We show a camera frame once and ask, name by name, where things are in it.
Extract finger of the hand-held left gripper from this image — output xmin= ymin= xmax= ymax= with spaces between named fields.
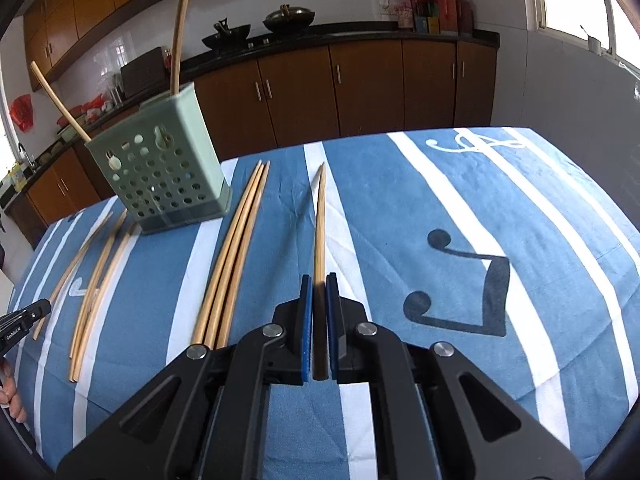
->
xmin=0 ymin=299 xmax=52 ymax=333

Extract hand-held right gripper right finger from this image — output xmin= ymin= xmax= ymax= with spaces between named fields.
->
xmin=325 ymin=272 xmax=586 ymax=480

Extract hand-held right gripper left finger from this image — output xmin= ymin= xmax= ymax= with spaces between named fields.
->
xmin=55 ymin=274 xmax=314 ymax=480

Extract green perforated chopstick holder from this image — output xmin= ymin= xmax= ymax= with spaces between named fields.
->
xmin=85 ymin=82 xmax=233 ymax=236

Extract person's left hand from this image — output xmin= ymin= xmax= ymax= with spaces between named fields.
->
xmin=0 ymin=360 xmax=27 ymax=423

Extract window above sink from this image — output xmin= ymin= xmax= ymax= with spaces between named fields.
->
xmin=0 ymin=125 xmax=16 ymax=183

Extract blue striped tablecloth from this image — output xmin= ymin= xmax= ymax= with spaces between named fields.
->
xmin=10 ymin=127 xmax=640 ymax=480

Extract red bowl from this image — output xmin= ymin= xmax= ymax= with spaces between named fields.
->
xmin=56 ymin=106 xmax=86 ymax=127

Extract wooden lower cabinets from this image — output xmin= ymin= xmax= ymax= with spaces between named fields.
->
xmin=5 ymin=39 xmax=498 ymax=248

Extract dark cutting board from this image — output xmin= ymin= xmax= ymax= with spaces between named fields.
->
xmin=120 ymin=46 xmax=166 ymax=98

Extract black gas stove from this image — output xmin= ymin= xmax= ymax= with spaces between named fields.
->
xmin=200 ymin=29 xmax=331 ymax=53

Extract black kitchen countertop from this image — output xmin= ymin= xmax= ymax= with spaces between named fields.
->
xmin=0 ymin=22 xmax=501 ymax=186

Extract black wok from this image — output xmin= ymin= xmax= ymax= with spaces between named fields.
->
xmin=202 ymin=19 xmax=251 ymax=50

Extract wok with metal lid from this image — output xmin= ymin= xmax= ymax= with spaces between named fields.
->
xmin=263 ymin=4 xmax=317 ymax=33

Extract colourful boxes on counter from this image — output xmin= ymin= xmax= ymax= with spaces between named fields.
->
xmin=395 ymin=2 xmax=442 ymax=34

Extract red thermos flasks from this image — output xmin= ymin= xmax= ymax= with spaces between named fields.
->
xmin=437 ymin=0 xmax=473 ymax=36

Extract red plastic bag on wall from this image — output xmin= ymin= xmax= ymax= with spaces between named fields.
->
xmin=10 ymin=95 xmax=33 ymax=133

